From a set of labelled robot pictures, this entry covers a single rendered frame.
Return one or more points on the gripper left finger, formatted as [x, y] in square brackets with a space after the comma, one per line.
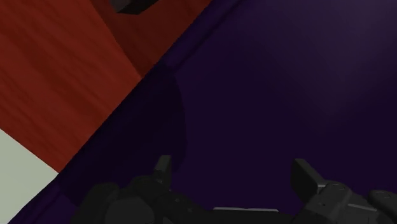
[145, 198]

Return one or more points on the red robot stand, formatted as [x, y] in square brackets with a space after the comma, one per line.
[62, 77]

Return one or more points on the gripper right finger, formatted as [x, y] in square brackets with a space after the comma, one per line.
[335, 201]

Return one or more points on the dark purple furniture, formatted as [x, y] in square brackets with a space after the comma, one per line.
[279, 93]

